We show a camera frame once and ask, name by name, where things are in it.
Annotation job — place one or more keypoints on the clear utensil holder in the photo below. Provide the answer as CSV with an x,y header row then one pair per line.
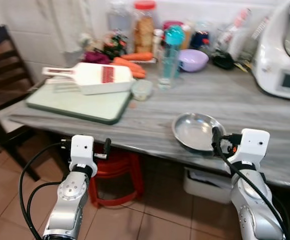
x,y
230,45

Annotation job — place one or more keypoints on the white plastic box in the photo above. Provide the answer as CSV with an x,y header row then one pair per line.
x,y
207,186

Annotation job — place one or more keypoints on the orange carrot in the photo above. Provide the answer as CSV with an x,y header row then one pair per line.
x,y
139,75
137,56
129,65

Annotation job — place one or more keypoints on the dark wooden chair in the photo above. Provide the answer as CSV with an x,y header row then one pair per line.
x,y
4,75

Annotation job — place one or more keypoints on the purple cabbage piece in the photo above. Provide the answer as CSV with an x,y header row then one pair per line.
x,y
97,58

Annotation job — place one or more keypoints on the dark blue jar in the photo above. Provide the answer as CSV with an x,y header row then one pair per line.
x,y
200,40

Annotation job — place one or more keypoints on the pale green cutting board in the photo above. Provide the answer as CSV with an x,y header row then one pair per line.
x,y
74,105

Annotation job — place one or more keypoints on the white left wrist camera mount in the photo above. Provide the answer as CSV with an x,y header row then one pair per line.
x,y
82,150

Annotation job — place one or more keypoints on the white hanging towel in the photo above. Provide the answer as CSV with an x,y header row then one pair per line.
x,y
69,22

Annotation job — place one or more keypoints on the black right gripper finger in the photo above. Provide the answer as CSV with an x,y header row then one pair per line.
x,y
217,135

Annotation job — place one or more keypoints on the clear drinking glass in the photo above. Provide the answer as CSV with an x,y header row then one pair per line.
x,y
167,75

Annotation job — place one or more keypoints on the clear plastic bottle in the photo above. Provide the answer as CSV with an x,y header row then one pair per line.
x,y
119,17

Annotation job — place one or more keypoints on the pink lidded container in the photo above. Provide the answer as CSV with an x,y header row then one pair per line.
x,y
171,23

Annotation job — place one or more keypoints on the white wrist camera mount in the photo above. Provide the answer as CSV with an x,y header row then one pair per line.
x,y
82,150
252,145

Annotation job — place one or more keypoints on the round steel plate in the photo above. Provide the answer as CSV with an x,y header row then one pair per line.
x,y
195,131

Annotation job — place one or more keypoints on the red plastic stool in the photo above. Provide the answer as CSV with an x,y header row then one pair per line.
x,y
117,167

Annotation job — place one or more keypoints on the small lilac plastic bowl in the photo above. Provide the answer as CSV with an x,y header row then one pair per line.
x,y
194,61

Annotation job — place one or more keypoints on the clear plastic pitcher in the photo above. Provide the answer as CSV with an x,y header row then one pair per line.
x,y
255,40

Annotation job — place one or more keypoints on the white mandoline slicer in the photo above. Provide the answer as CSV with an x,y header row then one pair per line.
x,y
92,77

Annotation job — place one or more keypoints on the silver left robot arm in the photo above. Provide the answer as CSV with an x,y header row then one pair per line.
x,y
69,202

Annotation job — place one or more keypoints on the dark snack bag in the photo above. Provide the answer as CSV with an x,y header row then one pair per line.
x,y
115,45

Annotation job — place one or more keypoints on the teal water bottle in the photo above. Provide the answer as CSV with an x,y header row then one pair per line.
x,y
175,36

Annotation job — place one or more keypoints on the small white bottle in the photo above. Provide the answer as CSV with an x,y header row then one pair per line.
x,y
158,42

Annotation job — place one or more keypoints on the white food processor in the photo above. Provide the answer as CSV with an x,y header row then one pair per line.
x,y
272,60

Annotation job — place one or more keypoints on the red lidded cracker jar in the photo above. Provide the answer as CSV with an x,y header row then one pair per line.
x,y
144,30

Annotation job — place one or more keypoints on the orange sauce bottle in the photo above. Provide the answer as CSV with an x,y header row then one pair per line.
x,y
187,37

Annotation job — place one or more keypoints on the black pouch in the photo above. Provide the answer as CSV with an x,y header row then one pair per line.
x,y
224,61

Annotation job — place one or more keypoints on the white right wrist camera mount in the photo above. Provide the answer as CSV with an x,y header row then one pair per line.
x,y
252,145

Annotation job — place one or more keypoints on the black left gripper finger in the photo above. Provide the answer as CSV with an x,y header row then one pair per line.
x,y
107,146

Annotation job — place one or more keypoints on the red and white packet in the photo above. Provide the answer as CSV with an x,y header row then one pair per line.
x,y
237,22

